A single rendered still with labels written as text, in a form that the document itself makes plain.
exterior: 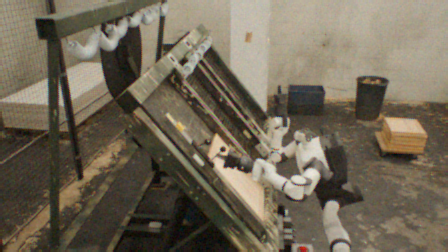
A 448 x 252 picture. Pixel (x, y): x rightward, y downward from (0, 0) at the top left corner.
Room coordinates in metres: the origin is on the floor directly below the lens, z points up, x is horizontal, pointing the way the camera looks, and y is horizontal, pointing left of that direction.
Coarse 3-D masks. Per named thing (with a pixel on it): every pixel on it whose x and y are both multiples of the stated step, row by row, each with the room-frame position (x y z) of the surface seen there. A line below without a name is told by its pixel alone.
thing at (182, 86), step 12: (192, 60) 2.52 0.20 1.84; (180, 72) 2.49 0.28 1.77; (180, 84) 2.51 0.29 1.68; (192, 96) 2.50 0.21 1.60; (204, 108) 2.49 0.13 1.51; (204, 120) 2.49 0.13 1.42; (216, 120) 2.50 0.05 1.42; (216, 132) 2.48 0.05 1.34; (228, 132) 2.52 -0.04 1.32; (228, 144) 2.47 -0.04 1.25; (264, 180) 2.44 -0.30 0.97
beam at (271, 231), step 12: (264, 120) 3.82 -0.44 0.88; (264, 132) 3.50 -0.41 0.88; (264, 156) 2.97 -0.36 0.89; (264, 192) 2.40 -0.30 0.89; (276, 192) 2.50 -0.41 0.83; (264, 204) 2.24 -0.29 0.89; (276, 204) 2.34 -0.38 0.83; (264, 216) 2.10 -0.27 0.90; (276, 216) 2.19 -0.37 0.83; (276, 228) 2.06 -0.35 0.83; (264, 240) 1.86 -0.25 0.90; (276, 240) 1.94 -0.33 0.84
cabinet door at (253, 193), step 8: (216, 136) 2.43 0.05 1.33; (216, 144) 2.34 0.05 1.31; (224, 144) 2.44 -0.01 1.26; (208, 152) 2.19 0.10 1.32; (216, 152) 2.24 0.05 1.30; (224, 152) 2.35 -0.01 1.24; (216, 160) 2.16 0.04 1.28; (224, 176) 2.08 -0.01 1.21; (232, 176) 2.18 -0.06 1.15; (240, 176) 2.28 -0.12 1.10; (248, 176) 2.38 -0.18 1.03; (232, 184) 2.10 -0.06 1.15; (240, 184) 2.19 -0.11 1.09; (248, 184) 2.29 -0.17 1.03; (256, 184) 2.39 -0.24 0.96; (240, 192) 2.10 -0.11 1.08; (248, 192) 2.19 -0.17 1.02; (256, 192) 2.30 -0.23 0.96; (248, 200) 2.11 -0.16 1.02; (256, 200) 2.20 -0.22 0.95; (256, 208) 2.12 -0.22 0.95
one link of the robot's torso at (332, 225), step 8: (328, 208) 2.12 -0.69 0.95; (336, 208) 2.11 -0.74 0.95; (328, 216) 2.12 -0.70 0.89; (336, 216) 2.18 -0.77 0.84; (328, 224) 2.13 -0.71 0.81; (336, 224) 2.14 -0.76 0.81; (328, 232) 2.15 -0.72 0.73; (336, 232) 2.15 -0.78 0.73; (344, 232) 2.19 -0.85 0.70; (328, 240) 2.18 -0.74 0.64; (336, 240) 2.13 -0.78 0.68; (344, 240) 2.13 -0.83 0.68
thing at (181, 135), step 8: (168, 120) 2.02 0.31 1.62; (176, 128) 2.01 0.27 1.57; (176, 136) 2.01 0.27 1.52; (184, 136) 2.01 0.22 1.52; (184, 144) 2.01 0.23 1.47; (192, 152) 2.00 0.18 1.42; (208, 168) 1.99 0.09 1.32; (216, 168) 2.03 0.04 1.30; (216, 176) 1.99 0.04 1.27; (224, 184) 1.98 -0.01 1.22; (232, 192) 1.98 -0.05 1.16; (232, 200) 1.98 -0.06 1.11; (240, 200) 1.97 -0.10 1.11; (240, 208) 1.97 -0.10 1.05; (248, 208) 1.98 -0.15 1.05; (248, 216) 1.97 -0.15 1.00; (256, 216) 1.98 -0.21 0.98; (256, 224) 1.96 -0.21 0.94; (264, 224) 1.99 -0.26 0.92
